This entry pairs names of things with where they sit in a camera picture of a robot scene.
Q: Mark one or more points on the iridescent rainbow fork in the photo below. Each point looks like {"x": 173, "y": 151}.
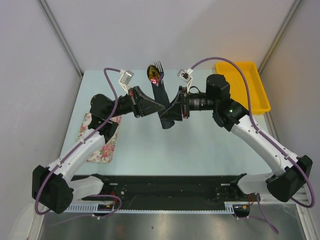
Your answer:
{"x": 159, "y": 66}

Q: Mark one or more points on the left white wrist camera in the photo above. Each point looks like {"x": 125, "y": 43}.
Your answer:
{"x": 125, "y": 78}

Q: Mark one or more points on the floral pattern tray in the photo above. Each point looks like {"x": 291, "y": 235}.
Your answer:
{"x": 103, "y": 155}

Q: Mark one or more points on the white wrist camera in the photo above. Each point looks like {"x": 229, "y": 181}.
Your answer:
{"x": 186, "y": 76}
{"x": 125, "y": 78}

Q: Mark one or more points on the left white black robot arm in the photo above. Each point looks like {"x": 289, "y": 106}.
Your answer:
{"x": 53, "y": 186}

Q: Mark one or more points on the white slotted cable duct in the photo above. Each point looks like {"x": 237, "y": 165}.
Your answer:
{"x": 82, "y": 208}

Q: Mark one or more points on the yellow plastic bin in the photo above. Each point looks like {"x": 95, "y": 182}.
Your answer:
{"x": 258, "y": 98}

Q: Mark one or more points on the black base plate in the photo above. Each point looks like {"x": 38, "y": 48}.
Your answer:
{"x": 174, "y": 193}

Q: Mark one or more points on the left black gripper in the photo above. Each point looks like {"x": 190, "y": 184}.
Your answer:
{"x": 143, "y": 105}

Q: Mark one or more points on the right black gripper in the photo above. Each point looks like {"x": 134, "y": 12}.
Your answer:
{"x": 181, "y": 105}

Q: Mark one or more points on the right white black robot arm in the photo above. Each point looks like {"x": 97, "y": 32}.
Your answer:
{"x": 288, "y": 170}

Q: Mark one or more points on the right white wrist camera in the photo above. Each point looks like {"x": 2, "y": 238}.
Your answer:
{"x": 186, "y": 76}

